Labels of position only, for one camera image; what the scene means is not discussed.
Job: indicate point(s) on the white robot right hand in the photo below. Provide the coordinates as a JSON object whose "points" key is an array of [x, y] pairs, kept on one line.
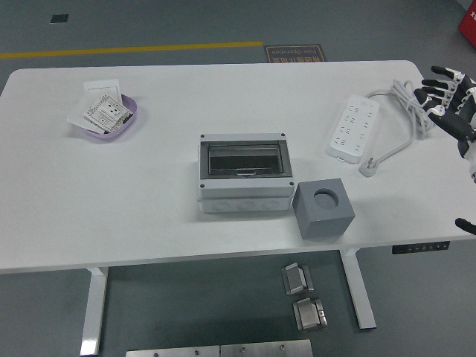
{"points": [[455, 121]]}

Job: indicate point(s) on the grey box with clear lid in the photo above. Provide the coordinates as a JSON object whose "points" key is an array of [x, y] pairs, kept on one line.
{"points": [[243, 186]]}

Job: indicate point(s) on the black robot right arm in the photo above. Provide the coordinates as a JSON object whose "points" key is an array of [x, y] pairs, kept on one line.
{"points": [[466, 225]]}

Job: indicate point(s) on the grey cube with round hole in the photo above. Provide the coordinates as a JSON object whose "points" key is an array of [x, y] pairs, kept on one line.
{"points": [[323, 223]]}

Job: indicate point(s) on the red object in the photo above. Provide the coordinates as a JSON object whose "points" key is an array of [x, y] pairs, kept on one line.
{"points": [[468, 24]]}

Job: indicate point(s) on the white power strip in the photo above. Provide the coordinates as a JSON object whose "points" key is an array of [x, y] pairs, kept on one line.
{"points": [[353, 126]]}

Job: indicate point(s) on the black table control panel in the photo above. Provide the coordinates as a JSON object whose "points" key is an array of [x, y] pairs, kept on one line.
{"points": [[420, 247]]}

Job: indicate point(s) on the brown floor sign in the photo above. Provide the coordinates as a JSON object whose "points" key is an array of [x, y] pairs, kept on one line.
{"points": [[295, 54]]}

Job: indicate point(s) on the white table leg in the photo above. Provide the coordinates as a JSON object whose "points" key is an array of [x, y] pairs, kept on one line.
{"points": [[93, 308], [357, 290]]}

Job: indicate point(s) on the silver metal block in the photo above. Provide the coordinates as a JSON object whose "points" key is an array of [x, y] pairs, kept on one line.
{"points": [[309, 316], [295, 279]]}

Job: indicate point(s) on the grey metal plate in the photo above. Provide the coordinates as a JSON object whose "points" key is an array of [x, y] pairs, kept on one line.
{"points": [[266, 349], [171, 352]]}

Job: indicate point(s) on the yellow floor tape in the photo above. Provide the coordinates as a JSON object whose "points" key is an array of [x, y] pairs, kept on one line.
{"points": [[148, 48]]}

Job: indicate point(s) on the purple plastic tray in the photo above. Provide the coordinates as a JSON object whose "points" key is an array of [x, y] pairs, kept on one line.
{"points": [[108, 134]]}

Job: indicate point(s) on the white printed socket panel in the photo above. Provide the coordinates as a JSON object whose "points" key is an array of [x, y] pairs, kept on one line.
{"points": [[106, 111]]}

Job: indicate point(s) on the white flat panel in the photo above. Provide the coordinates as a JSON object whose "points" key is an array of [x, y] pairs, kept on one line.
{"points": [[78, 113]]}

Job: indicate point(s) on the black floor hatch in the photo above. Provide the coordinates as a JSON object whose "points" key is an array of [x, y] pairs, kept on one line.
{"points": [[59, 18]]}

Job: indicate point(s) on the white blank switch plate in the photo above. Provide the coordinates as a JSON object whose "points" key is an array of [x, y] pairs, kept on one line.
{"points": [[102, 88]]}

